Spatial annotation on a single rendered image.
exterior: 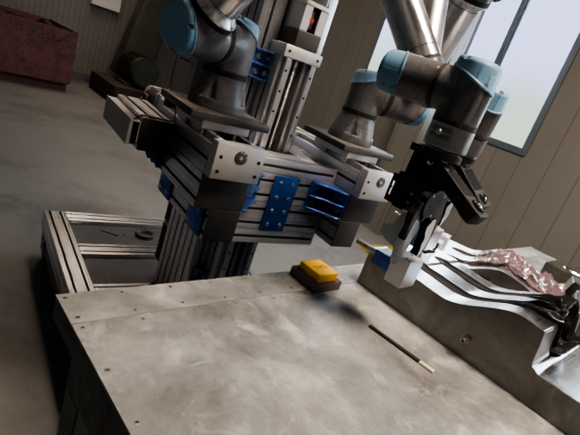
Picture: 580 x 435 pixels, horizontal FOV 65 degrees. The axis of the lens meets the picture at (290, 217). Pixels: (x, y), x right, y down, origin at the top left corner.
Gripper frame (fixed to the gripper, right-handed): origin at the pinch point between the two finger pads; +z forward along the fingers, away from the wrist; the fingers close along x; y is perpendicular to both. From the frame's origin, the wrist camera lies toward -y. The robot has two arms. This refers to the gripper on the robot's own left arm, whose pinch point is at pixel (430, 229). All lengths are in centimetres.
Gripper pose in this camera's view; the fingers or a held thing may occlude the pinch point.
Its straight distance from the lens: 116.5
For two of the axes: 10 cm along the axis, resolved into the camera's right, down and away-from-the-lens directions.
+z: -3.0, 8.3, 4.8
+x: -7.5, 1.0, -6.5
